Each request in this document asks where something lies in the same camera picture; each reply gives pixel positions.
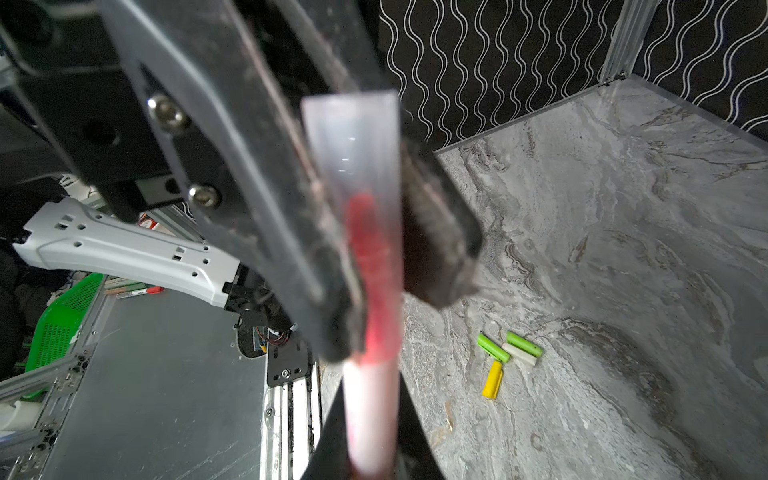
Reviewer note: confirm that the green pen cap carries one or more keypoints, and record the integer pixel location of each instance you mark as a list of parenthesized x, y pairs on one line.
[(492, 349), (523, 344)]

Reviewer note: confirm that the yellow pen cap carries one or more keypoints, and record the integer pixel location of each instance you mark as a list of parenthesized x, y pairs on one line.
[(493, 381)]

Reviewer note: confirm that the green pen cap lower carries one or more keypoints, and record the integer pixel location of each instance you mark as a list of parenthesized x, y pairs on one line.
[(492, 349)]

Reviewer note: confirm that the pink translucent pen cap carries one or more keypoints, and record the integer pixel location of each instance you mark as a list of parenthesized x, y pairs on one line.
[(355, 139)]

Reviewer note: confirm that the green pen cap upper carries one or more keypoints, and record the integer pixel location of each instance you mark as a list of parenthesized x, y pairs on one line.
[(523, 344)]

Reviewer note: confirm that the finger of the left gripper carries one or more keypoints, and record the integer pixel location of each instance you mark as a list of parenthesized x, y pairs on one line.
[(442, 237), (245, 141)]

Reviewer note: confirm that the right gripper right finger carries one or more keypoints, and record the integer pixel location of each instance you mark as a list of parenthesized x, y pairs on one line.
[(414, 457)]

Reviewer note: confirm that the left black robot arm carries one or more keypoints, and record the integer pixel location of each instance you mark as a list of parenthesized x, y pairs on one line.
[(185, 115)]

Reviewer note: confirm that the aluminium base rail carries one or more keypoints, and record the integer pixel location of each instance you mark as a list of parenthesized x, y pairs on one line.
[(291, 427)]

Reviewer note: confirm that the green plastic basket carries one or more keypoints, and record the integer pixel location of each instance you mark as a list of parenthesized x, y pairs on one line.
[(61, 321)]

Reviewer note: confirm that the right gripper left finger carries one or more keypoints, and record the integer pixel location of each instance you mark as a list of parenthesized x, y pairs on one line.
[(330, 460)]

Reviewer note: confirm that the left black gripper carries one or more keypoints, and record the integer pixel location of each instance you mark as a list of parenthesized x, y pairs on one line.
[(66, 85)]

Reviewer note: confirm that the pink pen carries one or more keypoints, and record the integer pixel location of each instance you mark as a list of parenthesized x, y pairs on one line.
[(371, 404)]

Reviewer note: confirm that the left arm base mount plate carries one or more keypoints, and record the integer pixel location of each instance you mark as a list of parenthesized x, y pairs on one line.
[(289, 361)]

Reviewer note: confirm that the white pen cap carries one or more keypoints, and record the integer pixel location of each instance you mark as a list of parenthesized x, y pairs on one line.
[(520, 354)]

